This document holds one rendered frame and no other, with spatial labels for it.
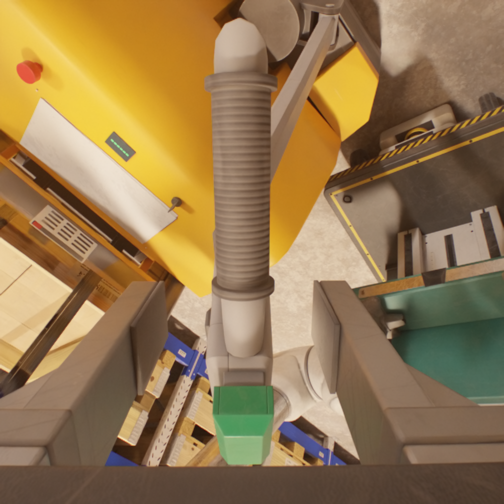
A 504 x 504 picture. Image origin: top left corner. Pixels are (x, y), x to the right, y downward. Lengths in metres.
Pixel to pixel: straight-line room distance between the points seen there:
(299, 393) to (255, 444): 0.79
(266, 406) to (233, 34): 0.21
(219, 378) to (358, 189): 1.21
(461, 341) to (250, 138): 0.96
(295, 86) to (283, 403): 0.75
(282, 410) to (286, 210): 0.51
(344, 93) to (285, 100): 0.63
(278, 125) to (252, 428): 0.40
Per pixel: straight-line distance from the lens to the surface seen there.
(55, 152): 0.98
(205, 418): 3.17
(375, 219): 1.50
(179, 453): 3.03
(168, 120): 0.83
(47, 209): 1.02
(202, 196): 0.84
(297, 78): 0.71
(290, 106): 0.60
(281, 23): 1.11
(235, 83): 0.21
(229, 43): 0.22
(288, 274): 2.28
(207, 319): 0.28
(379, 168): 1.38
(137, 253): 1.25
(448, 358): 1.09
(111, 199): 0.97
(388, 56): 1.56
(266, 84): 0.21
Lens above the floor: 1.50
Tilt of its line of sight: 43 degrees down
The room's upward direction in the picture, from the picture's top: 159 degrees counter-clockwise
